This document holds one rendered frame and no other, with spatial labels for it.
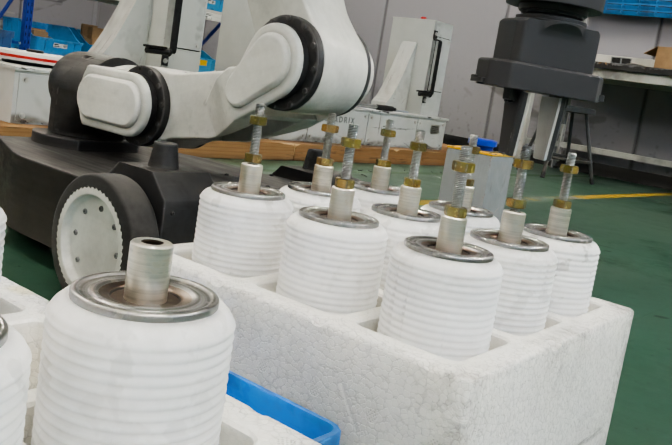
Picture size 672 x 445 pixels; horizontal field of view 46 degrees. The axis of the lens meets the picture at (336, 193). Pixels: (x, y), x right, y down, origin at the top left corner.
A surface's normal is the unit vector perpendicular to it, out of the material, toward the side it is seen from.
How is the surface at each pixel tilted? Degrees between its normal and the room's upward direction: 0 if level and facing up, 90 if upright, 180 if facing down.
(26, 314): 0
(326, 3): 62
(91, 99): 90
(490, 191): 90
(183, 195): 45
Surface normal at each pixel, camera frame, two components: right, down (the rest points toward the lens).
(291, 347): -0.61, 0.02
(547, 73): 0.27, 0.18
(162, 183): 0.65, -0.54
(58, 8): 0.76, 0.21
